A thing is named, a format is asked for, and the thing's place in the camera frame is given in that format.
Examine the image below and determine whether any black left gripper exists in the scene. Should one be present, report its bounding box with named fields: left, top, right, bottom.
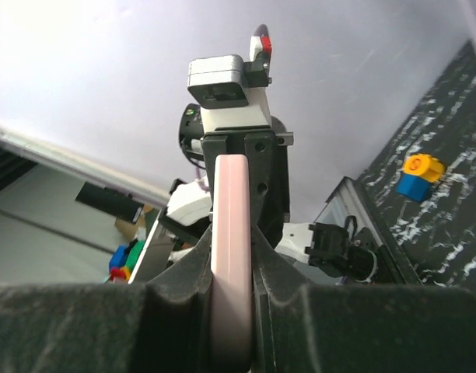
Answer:
left=201, top=130, right=290, bottom=248

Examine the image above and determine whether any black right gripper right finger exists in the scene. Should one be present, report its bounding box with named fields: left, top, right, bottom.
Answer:
left=252, top=228, right=476, bottom=372

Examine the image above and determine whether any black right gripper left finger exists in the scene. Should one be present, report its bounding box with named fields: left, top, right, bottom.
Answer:
left=0, top=232, right=212, bottom=372

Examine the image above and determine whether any pink phone case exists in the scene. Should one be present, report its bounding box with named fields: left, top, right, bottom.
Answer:
left=209, top=155, right=253, bottom=372

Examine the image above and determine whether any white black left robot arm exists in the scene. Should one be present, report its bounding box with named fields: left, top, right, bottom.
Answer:
left=0, top=155, right=382, bottom=372

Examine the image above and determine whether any yellow and blue toy block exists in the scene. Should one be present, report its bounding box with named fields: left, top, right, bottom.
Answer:
left=397, top=153, right=446, bottom=203

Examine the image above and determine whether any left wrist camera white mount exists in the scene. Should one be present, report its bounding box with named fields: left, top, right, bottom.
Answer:
left=187, top=24, right=272, bottom=134

